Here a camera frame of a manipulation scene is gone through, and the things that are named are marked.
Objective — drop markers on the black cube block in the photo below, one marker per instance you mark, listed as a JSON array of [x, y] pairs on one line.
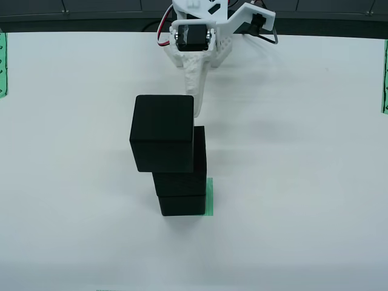
[[182, 204], [182, 185], [162, 133]]

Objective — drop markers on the green striped square sheet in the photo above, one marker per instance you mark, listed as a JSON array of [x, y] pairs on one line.
[[209, 197]]

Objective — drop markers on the wrist camera with white bracket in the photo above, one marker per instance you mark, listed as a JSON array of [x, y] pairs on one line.
[[242, 15]]

